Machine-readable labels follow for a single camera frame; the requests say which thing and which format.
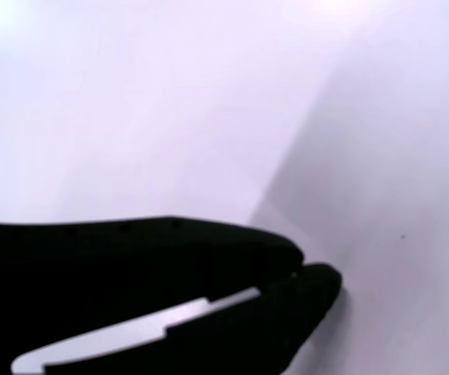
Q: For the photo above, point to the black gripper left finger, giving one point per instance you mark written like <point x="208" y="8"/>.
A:
<point x="111" y="269"/>

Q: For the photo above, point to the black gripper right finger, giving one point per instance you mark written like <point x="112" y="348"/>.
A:
<point x="247" y="336"/>

